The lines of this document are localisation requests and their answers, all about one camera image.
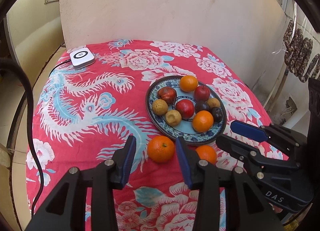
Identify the blue patterned ceramic plate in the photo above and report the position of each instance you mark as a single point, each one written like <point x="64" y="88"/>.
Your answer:
<point x="185" y="128"/>

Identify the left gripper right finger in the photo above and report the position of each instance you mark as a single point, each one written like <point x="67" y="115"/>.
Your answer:
<point x="188" y="160"/>

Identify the red floral tablecloth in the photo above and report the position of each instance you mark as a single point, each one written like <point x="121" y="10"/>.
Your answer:
<point x="83" y="116"/>

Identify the wrinkled dark red fruit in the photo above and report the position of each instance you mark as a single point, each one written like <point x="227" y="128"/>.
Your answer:
<point x="168" y="94"/>

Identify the tan longan small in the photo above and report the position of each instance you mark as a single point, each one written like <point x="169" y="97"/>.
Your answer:
<point x="213" y="102"/>

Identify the red apple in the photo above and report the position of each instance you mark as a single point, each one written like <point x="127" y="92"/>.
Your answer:
<point x="202" y="93"/>

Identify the red pomegranate-like fruit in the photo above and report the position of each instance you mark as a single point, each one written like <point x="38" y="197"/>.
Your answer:
<point x="185" y="108"/>

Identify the tan longan fruit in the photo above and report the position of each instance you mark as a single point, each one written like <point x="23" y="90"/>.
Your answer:
<point x="159" y="107"/>

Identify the small orange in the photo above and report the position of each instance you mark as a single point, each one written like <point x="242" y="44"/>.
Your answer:
<point x="207" y="153"/>

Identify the dark plum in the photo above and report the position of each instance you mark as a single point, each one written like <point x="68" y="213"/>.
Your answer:
<point x="217" y="114"/>
<point x="201" y="106"/>

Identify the hanging dried sausages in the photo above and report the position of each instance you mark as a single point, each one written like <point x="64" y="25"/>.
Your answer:
<point x="298" y="53"/>

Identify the white square device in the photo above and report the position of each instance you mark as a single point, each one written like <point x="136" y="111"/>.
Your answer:
<point x="81" y="58"/>

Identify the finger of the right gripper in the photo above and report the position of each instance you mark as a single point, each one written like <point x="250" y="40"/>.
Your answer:
<point x="249" y="131"/>
<point x="235" y="148"/>

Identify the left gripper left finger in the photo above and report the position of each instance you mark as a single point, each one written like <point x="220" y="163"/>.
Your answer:
<point x="123" y="159"/>

